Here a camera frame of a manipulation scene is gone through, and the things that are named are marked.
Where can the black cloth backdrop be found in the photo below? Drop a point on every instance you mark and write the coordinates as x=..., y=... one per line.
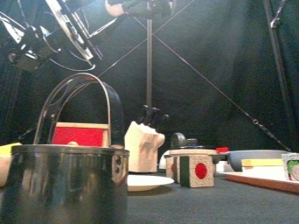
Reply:
x=218, y=43

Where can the sushi toy cube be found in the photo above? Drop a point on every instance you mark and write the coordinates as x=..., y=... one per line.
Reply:
x=172, y=172
x=198, y=172

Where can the metal frame corner post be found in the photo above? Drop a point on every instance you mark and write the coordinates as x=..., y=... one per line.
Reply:
x=278, y=67

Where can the cream wooden knife block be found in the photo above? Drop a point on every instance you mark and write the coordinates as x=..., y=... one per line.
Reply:
x=141, y=148

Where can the metal frame centre pole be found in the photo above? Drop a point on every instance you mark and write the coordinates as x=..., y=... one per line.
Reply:
x=148, y=64

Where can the red white toy carton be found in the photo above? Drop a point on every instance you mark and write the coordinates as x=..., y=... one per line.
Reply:
x=222, y=150

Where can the wooden red toy toaster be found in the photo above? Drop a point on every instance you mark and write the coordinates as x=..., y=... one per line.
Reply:
x=79, y=136

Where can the white round plate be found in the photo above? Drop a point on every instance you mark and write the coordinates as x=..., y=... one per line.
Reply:
x=147, y=182

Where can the brown wooden cutting board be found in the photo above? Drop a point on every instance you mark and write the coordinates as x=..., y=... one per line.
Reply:
x=264, y=182

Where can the black tripod stand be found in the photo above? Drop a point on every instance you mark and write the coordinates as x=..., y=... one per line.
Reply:
x=218, y=89

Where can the yellow green toy vegetable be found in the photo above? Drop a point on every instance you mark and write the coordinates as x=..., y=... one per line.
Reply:
x=8, y=149

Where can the grey blue toy bowl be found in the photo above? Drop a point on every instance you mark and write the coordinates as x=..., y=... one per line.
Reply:
x=252, y=159

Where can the yellow topped white sushi toy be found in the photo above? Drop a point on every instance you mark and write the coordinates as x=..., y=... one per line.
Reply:
x=263, y=162

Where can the metal hook on post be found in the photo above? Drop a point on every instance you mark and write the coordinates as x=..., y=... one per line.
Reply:
x=276, y=18

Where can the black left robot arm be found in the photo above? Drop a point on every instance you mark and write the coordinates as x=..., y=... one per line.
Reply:
x=23, y=46

